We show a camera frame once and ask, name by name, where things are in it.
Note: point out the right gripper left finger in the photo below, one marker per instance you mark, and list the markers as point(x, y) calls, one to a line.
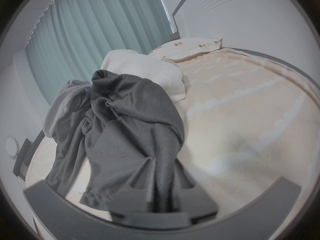
point(147, 196)

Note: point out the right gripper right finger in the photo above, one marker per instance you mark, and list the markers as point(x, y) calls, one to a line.
point(195, 201)

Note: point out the black T-shirt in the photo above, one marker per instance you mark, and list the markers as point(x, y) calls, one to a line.
point(130, 124)

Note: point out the bed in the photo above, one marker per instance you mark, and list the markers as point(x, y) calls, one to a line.
point(250, 124)

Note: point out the pile of clothes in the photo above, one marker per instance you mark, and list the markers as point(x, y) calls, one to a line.
point(140, 69)

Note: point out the round white mirror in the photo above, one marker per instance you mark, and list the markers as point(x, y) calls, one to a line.
point(11, 146)

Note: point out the white printed pillow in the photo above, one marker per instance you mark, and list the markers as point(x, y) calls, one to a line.
point(190, 47)

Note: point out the blue-green curtain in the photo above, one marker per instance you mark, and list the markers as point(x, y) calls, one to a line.
point(100, 29)

